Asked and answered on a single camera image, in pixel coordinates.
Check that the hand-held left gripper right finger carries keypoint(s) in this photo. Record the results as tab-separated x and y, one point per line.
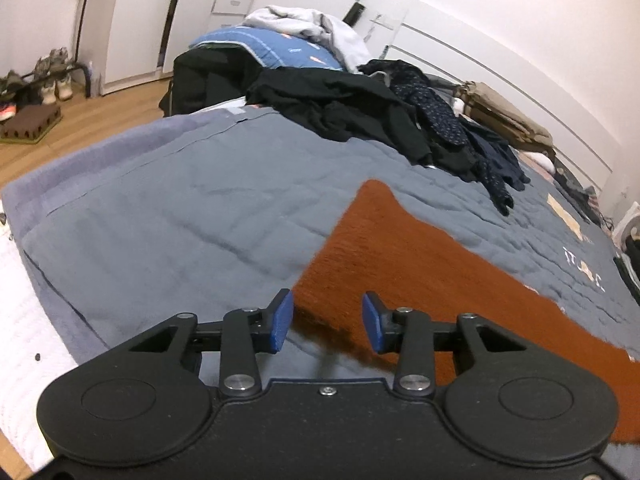
372	320

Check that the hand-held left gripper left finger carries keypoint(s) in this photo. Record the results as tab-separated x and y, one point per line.
282	320

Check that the rust brown sweater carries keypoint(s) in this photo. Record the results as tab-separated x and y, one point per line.
425	260

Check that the crumpled dark clothes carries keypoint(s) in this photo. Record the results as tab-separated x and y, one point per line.
575	187

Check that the grey quilted bed cover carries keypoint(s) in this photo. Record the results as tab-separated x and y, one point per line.
175	200

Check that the plain navy garment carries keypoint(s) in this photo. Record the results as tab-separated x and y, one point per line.
500	155

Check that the black garment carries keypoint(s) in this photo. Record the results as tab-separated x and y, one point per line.
325	105

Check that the navy dotted garment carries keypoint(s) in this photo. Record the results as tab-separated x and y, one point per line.
435	105

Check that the white cushion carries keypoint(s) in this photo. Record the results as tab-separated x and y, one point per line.
542	161

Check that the folded beige blanket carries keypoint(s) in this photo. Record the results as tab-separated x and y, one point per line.
500	110

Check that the blue pillow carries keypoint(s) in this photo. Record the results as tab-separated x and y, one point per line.
270	47

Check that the white fan appliance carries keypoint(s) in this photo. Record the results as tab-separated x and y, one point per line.
630	222

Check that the white headboard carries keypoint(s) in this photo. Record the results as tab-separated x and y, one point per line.
500	60

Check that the white hoodie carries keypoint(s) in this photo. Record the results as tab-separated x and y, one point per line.
300	17

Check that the white drawer cabinet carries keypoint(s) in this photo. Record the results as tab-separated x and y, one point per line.
232	2

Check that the beige high-top shoe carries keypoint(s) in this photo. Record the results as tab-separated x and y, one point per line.
65	77
49	82

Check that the white wardrobe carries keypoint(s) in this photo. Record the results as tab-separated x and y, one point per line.
140	20

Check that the shoe rack with shoes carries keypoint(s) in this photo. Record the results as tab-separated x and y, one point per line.
30	82

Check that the pink sole sneaker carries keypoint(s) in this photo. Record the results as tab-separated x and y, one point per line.
6	110

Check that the black coat rack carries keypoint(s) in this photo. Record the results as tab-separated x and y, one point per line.
79	35

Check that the black wall-mounted device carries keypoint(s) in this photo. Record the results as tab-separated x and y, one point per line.
355	12

